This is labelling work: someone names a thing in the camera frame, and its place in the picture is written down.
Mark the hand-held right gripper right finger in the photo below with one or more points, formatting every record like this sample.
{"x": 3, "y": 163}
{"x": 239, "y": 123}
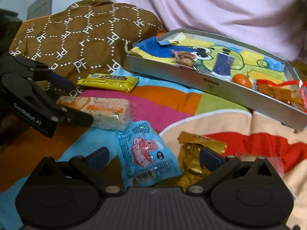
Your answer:
{"x": 211, "y": 158}

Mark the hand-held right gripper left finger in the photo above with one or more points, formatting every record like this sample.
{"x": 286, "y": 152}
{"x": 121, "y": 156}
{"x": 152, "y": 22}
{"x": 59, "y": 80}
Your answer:
{"x": 99, "y": 158}

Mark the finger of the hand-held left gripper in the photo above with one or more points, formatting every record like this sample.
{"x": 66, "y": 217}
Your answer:
{"x": 79, "y": 119}
{"x": 62, "y": 81}

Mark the gold foil snack packet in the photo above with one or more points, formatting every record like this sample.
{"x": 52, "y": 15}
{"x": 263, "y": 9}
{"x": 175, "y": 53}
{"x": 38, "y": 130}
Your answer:
{"x": 189, "y": 158}

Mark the orange white nougat packet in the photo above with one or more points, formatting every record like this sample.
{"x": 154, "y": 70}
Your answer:
{"x": 108, "y": 115}

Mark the light blue snack packet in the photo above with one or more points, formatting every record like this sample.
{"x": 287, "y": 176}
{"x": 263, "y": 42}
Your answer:
{"x": 144, "y": 153}

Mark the yellow snack bar packet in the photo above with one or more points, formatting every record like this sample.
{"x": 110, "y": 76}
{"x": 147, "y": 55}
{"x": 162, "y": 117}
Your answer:
{"x": 108, "y": 81}

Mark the grey shallow box tray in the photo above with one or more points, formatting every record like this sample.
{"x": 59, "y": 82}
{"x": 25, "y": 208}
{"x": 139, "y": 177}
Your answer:
{"x": 191, "y": 88}

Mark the orange tangerine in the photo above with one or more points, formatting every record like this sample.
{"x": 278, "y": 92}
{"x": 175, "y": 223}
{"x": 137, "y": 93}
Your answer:
{"x": 241, "y": 81}

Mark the red spicy snack packet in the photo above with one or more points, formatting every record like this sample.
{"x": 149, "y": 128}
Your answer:
{"x": 275, "y": 92}

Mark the dark blue snack packet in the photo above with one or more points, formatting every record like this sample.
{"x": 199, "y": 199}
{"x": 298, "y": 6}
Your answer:
{"x": 224, "y": 63}

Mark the small brown snack packet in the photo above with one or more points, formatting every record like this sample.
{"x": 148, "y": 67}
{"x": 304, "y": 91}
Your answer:
{"x": 183, "y": 60}

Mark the brown patterned pillow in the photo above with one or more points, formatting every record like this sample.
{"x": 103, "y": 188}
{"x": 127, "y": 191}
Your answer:
{"x": 79, "y": 40}

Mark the cartoon printed blanket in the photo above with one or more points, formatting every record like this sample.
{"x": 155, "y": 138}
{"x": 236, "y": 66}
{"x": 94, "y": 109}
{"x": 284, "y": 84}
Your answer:
{"x": 168, "y": 100}

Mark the grey panel door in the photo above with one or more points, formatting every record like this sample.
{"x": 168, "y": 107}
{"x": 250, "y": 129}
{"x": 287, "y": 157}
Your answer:
{"x": 40, "y": 4}

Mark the painted paper sheet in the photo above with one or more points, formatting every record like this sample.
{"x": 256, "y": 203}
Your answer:
{"x": 249, "y": 60}

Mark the pink bed sheet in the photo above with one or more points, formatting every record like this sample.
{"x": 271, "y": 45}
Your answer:
{"x": 215, "y": 12}

